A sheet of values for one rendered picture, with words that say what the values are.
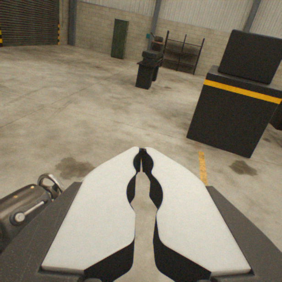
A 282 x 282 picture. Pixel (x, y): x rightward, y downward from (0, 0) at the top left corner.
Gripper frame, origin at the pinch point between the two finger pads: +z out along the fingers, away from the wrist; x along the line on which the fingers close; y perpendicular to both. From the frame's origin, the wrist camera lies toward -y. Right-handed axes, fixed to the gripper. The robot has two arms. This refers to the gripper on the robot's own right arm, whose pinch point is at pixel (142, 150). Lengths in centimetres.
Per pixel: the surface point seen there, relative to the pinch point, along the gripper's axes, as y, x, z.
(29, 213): 41, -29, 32
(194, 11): -110, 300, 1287
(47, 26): 5, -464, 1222
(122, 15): -74, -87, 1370
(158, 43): 30, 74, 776
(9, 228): 42, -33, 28
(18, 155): 140, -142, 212
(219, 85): 68, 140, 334
